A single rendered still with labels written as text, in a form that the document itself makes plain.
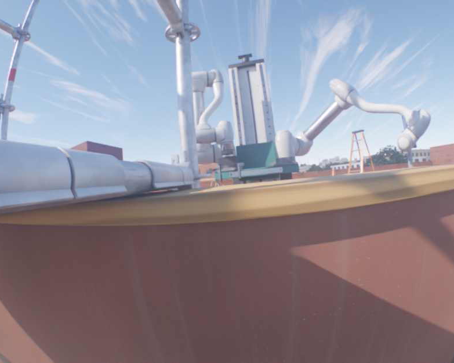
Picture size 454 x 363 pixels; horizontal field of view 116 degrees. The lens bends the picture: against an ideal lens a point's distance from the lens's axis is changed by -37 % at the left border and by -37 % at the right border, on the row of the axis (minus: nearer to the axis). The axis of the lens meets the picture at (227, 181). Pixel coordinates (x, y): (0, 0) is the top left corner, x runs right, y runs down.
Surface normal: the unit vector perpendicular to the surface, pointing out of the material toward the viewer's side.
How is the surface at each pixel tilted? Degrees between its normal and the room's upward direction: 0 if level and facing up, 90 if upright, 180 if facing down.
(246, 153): 90
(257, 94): 90
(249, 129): 90
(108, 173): 83
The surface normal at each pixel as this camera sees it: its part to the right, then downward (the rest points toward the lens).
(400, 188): -0.11, 0.02
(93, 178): 0.99, 0.00
